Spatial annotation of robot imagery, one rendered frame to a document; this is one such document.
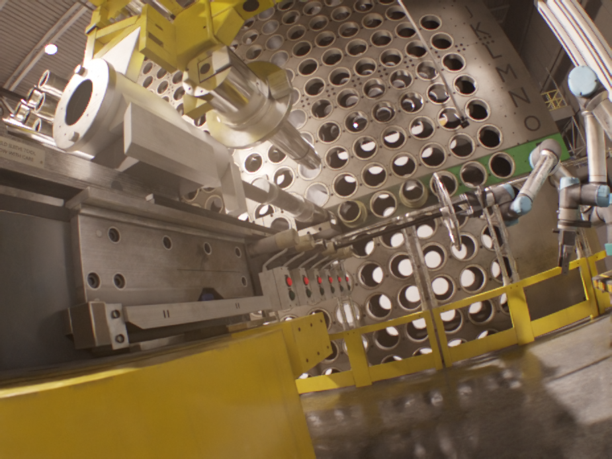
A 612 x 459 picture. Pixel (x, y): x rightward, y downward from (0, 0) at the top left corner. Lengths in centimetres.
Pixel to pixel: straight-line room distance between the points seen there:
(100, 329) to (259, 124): 96
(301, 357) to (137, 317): 32
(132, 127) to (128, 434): 77
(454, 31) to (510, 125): 118
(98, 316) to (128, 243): 25
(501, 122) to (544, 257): 127
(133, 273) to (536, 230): 297
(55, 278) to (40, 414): 52
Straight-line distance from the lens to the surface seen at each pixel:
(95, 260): 77
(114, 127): 109
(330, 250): 170
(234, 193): 153
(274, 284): 122
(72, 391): 27
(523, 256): 314
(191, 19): 142
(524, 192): 161
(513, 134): 337
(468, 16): 407
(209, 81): 120
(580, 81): 133
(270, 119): 133
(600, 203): 131
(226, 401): 40
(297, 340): 59
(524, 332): 232
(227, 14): 133
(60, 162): 93
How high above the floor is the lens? 61
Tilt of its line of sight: 13 degrees up
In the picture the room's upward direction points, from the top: 14 degrees counter-clockwise
